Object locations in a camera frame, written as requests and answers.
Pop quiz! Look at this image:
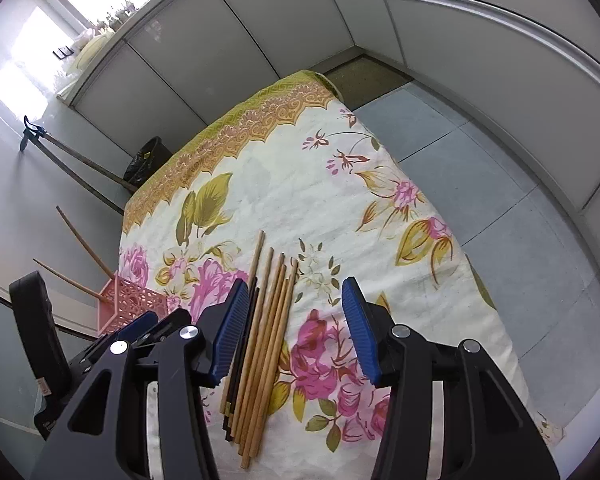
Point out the grey kitchen cabinet unit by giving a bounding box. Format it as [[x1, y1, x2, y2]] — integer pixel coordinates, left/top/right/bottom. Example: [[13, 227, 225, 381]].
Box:
[[55, 0, 600, 241]]

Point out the black chopstick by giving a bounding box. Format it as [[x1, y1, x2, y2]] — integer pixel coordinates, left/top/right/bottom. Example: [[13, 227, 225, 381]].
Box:
[[227, 286, 261, 445], [223, 275, 257, 431]]

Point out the row of small bottles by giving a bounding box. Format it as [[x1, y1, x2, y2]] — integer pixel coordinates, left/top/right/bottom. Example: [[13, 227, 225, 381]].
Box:
[[94, 1, 148, 32]]

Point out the brown floor mat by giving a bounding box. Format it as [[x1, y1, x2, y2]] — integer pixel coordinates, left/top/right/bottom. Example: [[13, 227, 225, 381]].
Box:
[[324, 55, 412, 109]]

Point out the pink perforated utensil holder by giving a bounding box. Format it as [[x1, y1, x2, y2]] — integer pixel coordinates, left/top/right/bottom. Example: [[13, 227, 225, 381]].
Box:
[[97, 272, 169, 337]]

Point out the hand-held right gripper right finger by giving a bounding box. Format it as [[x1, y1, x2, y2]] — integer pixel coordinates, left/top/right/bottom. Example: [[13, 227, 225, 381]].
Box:
[[341, 276, 562, 480]]

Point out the brown long tool handle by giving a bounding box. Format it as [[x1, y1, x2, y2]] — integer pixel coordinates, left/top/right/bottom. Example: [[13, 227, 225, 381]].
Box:
[[42, 130, 140, 193]]

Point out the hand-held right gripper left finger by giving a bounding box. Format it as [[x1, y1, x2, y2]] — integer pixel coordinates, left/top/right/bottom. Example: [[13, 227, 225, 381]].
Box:
[[27, 278, 250, 480]]

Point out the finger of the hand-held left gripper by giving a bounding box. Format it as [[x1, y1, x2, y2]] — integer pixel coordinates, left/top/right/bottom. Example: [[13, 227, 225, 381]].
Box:
[[111, 307, 193, 351]]

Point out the yellow cloth bundle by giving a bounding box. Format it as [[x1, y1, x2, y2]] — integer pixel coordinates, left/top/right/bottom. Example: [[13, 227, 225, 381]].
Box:
[[66, 30, 117, 77]]

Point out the floral printed tablecloth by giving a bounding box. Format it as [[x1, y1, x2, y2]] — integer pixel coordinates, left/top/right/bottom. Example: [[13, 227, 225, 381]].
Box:
[[120, 69, 566, 480]]

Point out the wooden chopstick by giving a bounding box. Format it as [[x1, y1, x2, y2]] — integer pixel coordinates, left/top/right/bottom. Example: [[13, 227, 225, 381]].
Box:
[[32, 258, 105, 303], [246, 275, 290, 458], [231, 247, 276, 443], [55, 205, 118, 281], [219, 230, 266, 414], [254, 258, 300, 461], [239, 253, 286, 468]]

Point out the black trash bin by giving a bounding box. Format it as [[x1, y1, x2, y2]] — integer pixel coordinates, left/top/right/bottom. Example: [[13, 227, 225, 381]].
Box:
[[123, 136, 175, 192]]

